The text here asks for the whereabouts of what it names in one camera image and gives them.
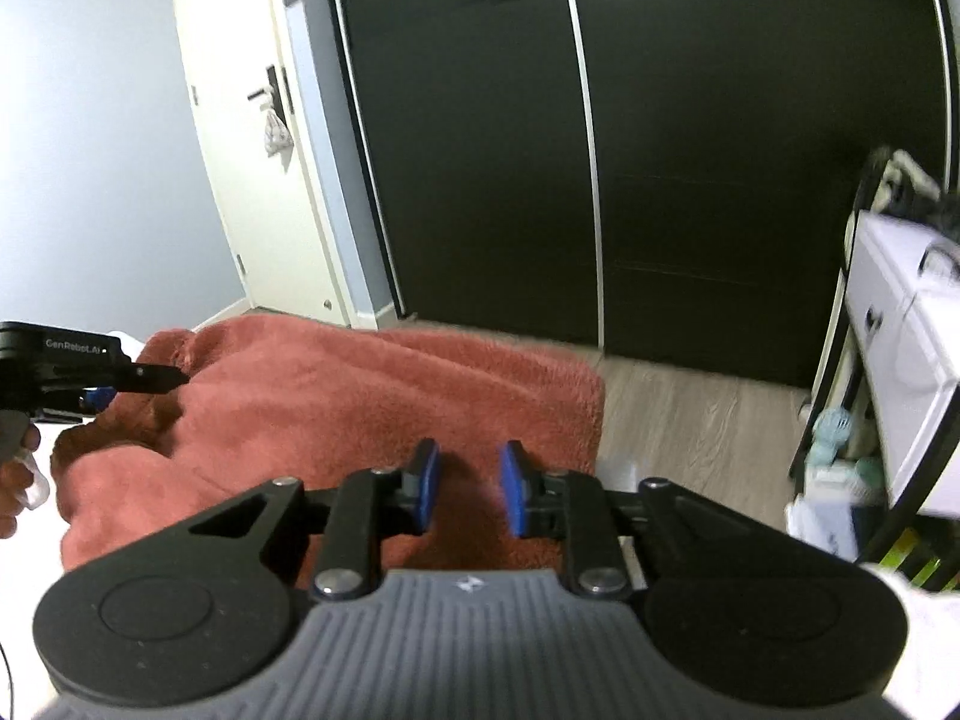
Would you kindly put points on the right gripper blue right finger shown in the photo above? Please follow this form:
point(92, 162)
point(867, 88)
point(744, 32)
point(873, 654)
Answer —
point(518, 484)

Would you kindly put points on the black sliding wardrobe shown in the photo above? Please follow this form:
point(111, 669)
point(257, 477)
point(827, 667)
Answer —
point(665, 179)

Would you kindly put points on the cream door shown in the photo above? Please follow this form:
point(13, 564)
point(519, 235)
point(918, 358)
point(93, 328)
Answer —
point(254, 163)

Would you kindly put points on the white drawer cabinet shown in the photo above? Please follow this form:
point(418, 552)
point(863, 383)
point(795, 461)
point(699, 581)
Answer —
point(902, 300)

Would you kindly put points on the rust red fleece garment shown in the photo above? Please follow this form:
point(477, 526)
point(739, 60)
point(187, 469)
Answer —
point(269, 396)

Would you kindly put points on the black door handle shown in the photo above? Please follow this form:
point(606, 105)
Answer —
point(268, 97)

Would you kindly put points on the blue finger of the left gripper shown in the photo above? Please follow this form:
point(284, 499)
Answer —
point(96, 400)

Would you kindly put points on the person's left hand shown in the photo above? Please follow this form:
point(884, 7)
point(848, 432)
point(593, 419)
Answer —
point(17, 478)

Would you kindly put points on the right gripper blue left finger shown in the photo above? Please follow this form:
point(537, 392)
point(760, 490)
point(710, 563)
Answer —
point(422, 482)

